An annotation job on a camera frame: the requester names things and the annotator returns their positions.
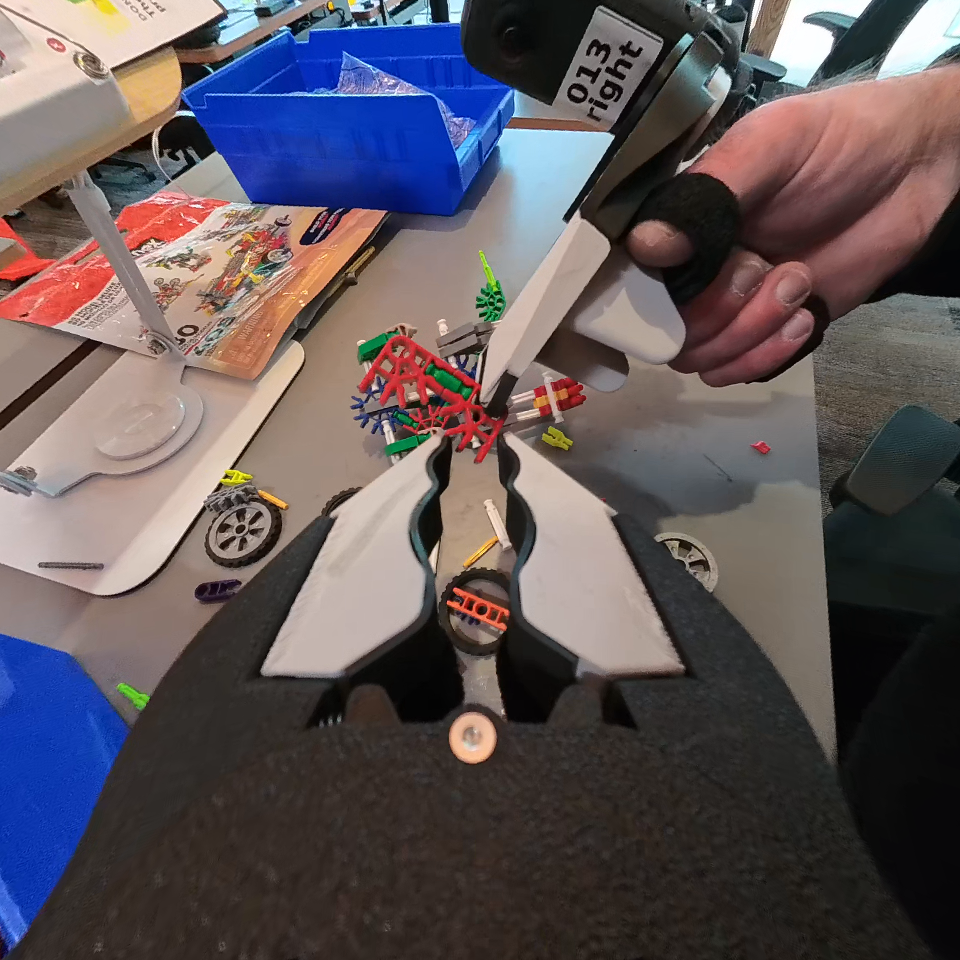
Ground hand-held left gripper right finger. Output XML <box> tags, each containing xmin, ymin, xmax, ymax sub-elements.
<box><xmin>496</xmin><ymin>433</ymin><xmax>687</xmax><ymax>723</ymax></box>

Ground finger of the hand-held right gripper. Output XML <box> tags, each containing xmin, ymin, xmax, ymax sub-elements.
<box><xmin>478</xmin><ymin>213</ymin><xmax>615</xmax><ymax>414</ymax></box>

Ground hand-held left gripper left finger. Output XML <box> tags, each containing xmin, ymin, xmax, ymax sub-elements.
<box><xmin>259</xmin><ymin>433</ymin><xmax>455</xmax><ymax>723</ymax></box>

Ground multicolour construction toy model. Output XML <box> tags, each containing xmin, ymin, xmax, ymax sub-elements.
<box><xmin>351</xmin><ymin>318</ymin><xmax>586</xmax><ymax>460</ymax></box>

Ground person's right forearm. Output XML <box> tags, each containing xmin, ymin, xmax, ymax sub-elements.
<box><xmin>926</xmin><ymin>63</ymin><xmax>960</xmax><ymax>297</ymax></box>

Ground person's right hand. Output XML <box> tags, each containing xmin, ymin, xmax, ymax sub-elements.
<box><xmin>626</xmin><ymin>67</ymin><xmax>929</xmax><ymax>389</ymax></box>

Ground white rod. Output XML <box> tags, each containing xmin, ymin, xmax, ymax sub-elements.
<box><xmin>483</xmin><ymin>498</ymin><xmax>516</xmax><ymax>554</ymax></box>

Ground orange connector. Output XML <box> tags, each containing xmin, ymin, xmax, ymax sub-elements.
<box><xmin>444</xmin><ymin>588</ymin><xmax>512</xmax><ymax>628</ymax></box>

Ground grey spoked wheel with tyre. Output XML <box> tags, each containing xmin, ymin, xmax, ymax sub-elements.
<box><xmin>204</xmin><ymin>491</ymin><xmax>285</xmax><ymax>569</ymax></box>

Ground clear plastic bag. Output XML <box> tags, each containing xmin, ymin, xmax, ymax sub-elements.
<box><xmin>330</xmin><ymin>51</ymin><xmax>481</xmax><ymax>141</ymax></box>

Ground grey connector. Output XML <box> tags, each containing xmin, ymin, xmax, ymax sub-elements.
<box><xmin>203</xmin><ymin>483</ymin><xmax>261</xmax><ymax>516</ymax></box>

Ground blue plastic storage bin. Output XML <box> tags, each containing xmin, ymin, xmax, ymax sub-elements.
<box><xmin>182</xmin><ymin>26</ymin><xmax>516</xmax><ymax>218</ymax></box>

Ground orange toy set package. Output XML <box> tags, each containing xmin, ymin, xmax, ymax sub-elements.
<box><xmin>0</xmin><ymin>191</ymin><xmax>391</xmax><ymax>381</ymax></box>

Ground blue bin with square tag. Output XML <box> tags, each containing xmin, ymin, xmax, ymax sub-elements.
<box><xmin>0</xmin><ymin>633</ymin><xmax>130</xmax><ymax>950</ymax></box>

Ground green connector chain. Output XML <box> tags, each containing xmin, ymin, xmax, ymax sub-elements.
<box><xmin>474</xmin><ymin>250</ymin><xmax>509</xmax><ymax>325</ymax></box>

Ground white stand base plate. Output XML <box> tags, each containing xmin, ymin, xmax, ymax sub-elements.
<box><xmin>0</xmin><ymin>0</ymin><xmax>306</xmax><ymax>599</ymax></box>

